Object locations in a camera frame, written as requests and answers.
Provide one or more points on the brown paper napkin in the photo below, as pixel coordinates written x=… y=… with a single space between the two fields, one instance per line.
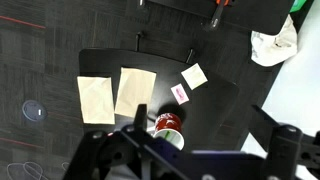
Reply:
x=135 y=91
x=96 y=99

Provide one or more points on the round floor outlet cover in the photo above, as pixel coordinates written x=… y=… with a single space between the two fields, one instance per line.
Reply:
x=34 y=110

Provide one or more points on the pale yellow packet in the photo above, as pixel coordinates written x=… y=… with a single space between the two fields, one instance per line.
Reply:
x=194 y=76

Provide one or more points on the pink sugar packet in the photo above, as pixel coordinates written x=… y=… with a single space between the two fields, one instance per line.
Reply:
x=180 y=94

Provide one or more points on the black side table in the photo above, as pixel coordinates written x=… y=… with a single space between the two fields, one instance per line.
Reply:
x=206 y=110

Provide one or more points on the maroon mug white inside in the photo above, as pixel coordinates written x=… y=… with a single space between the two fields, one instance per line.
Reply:
x=168 y=121

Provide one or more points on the green plastic object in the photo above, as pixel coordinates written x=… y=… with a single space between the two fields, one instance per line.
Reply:
x=297 y=5

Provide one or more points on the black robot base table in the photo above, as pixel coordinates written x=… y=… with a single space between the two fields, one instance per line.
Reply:
x=253 y=16

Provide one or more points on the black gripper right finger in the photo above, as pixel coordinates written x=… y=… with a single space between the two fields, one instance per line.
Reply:
x=283 y=143

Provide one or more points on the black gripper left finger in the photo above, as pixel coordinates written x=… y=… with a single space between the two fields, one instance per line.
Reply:
x=140 y=116

